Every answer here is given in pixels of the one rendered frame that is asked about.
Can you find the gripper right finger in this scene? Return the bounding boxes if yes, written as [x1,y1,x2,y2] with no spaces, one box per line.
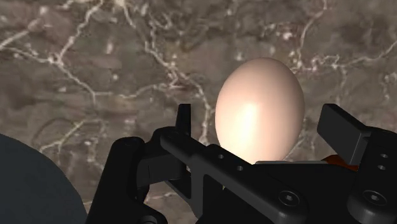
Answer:
[316,103,397,224]

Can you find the dark grey round plate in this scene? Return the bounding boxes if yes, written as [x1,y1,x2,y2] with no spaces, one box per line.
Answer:
[0,133,88,224]

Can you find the beige egg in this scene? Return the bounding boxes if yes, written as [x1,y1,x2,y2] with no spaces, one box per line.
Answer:
[214,57,305,165]

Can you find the small orange object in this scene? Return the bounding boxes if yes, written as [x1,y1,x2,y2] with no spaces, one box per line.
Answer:
[321,154,359,172]

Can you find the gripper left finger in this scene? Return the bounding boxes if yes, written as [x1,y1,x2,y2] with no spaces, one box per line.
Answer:
[85,103,309,224]

